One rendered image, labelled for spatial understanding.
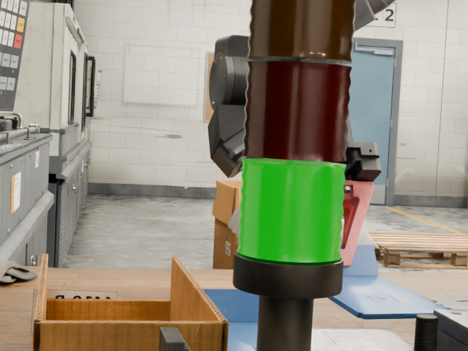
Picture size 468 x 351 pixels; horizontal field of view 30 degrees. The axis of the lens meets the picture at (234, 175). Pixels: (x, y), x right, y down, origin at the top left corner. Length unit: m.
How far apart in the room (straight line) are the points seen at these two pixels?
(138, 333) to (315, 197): 0.27
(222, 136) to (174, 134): 10.55
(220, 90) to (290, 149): 0.52
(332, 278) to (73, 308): 0.51
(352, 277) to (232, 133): 0.17
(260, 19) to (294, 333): 0.11
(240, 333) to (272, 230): 0.42
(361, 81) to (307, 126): 11.43
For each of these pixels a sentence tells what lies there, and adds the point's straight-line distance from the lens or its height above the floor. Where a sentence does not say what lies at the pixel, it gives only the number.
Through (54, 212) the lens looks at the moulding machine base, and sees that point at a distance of 5.15.
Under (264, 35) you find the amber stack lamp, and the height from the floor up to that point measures 1.13.
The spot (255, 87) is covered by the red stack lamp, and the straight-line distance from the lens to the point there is 0.31.
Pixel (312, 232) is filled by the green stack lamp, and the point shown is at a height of 1.06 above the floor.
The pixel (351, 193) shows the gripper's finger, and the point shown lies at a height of 1.04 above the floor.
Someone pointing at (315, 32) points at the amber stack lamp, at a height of 1.13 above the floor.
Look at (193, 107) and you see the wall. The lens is 11.34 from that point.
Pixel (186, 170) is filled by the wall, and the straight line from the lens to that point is 11.36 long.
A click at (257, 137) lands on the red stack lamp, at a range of 0.30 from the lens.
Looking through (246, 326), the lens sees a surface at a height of 0.92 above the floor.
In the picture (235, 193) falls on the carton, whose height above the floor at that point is 0.69.
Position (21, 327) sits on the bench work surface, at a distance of 0.82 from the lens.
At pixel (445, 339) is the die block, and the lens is 0.55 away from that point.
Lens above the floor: 1.10
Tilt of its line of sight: 4 degrees down
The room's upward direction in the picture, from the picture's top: 3 degrees clockwise
